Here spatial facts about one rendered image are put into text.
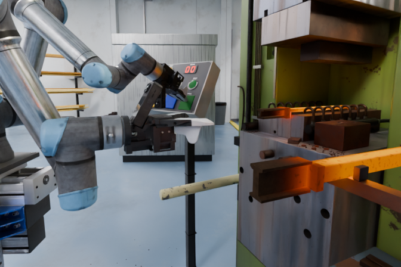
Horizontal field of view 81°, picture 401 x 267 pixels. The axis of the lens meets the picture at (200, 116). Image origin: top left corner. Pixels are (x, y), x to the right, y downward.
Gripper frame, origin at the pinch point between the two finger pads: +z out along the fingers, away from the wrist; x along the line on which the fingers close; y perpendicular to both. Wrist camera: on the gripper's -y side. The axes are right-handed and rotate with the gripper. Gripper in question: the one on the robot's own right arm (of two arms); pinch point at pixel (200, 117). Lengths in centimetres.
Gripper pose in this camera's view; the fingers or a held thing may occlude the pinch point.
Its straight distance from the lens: 62.2
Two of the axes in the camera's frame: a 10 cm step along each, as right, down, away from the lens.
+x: 4.5, 1.2, -8.8
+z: 8.9, -0.6, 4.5
